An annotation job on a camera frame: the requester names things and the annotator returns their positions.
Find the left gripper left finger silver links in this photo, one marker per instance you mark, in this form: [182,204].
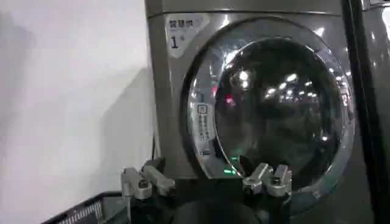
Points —
[143,183]

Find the grey dryer numbered one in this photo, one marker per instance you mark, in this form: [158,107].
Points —
[170,115]

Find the round glass dryer door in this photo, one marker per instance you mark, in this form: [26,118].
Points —
[274,106]

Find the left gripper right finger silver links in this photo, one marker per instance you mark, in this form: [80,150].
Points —
[268,181]

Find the grey dryer without label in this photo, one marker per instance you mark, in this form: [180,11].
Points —
[379,76]

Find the black plastic laundry basket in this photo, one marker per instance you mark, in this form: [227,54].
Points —
[88,211]

